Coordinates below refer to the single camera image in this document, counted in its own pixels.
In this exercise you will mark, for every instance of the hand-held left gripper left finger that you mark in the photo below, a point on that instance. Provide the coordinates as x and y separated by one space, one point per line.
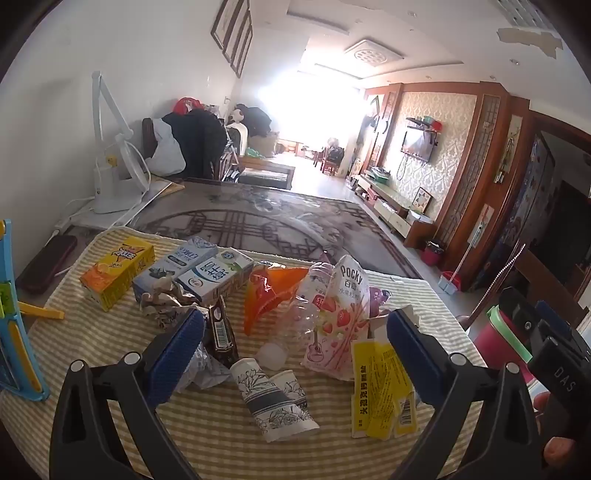
178 355

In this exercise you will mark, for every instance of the printed paper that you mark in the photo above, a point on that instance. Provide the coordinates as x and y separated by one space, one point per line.
166 300

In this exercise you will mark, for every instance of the purple wrapper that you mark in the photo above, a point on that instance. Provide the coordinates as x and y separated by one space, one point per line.
379 297

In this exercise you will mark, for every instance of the white plastic bag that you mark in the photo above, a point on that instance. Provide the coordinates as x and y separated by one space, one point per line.
164 147

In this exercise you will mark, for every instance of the wooden sofa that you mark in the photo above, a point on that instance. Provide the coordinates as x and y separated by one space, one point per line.
263 170

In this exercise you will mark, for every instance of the dark wooden chair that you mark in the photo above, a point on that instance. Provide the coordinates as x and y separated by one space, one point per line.
554 286

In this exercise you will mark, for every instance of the white television cabinet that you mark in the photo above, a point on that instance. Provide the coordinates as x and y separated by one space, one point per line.
392 212

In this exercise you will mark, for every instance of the brown drink carton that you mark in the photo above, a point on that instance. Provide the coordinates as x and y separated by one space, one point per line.
220 332

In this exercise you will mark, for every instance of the red bin with green rim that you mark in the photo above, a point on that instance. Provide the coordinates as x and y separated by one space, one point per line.
494 341

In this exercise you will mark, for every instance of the blue toy stand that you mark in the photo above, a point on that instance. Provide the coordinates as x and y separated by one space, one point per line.
23 350

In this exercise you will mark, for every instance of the dark clothes pile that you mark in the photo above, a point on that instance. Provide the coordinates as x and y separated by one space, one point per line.
198 138

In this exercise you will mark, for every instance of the blue dustpan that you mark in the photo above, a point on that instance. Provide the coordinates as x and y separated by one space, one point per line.
450 282

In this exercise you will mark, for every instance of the blue white milk carton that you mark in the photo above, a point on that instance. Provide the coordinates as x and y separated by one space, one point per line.
173 263
214 277

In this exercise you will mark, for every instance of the foil wrapper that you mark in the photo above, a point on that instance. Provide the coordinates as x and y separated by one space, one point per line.
207 374

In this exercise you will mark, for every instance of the floral paper cup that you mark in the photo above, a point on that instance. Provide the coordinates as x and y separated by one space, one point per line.
272 410
291 385

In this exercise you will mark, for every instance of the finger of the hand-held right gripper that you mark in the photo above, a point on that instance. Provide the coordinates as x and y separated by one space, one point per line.
517 314
556 323

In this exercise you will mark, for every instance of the printed door curtain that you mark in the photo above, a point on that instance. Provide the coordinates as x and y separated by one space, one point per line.
526 203

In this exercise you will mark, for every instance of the yellow plastic stick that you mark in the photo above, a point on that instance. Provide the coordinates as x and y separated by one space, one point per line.
44 311

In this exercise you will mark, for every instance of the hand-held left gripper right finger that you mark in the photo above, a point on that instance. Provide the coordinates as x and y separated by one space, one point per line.
415 355

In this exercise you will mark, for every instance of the small red bucket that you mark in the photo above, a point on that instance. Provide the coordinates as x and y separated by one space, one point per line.
431 254

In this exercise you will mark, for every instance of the framed wall picture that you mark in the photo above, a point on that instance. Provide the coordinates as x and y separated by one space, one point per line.
239 39
245 55
228 21

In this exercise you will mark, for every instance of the orange plastic wrapper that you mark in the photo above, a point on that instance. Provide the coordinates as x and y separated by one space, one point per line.
272 290

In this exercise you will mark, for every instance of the yellow drink carton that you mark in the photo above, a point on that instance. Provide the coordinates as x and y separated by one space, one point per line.
115 272

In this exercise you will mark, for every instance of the square ceiling light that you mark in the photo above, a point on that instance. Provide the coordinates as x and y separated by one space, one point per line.
374 53

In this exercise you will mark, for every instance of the wall television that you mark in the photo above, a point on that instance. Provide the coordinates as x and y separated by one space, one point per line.
418 145

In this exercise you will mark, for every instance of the small patterned picture frame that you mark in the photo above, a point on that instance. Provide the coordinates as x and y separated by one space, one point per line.
422 201

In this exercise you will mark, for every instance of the person's right hand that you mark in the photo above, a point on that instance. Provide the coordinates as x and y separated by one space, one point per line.
561 452

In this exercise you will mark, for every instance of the yellow cardboard box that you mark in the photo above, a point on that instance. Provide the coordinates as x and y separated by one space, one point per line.
374 387

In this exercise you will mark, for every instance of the pink snack box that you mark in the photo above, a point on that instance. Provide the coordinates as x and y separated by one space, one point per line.
341 318

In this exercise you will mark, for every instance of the dark red phone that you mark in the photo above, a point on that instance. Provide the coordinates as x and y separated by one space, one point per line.
48 263

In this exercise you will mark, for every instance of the white power strip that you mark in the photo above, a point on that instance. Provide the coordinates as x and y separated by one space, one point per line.
63 226

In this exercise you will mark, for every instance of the clear plastic bottle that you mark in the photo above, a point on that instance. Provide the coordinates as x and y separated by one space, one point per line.
300 323

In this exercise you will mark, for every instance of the small red wooden chair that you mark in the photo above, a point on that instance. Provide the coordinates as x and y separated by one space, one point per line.
327 167

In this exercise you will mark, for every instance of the wall shelf with containers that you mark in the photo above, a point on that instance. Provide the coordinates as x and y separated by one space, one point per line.
425 124

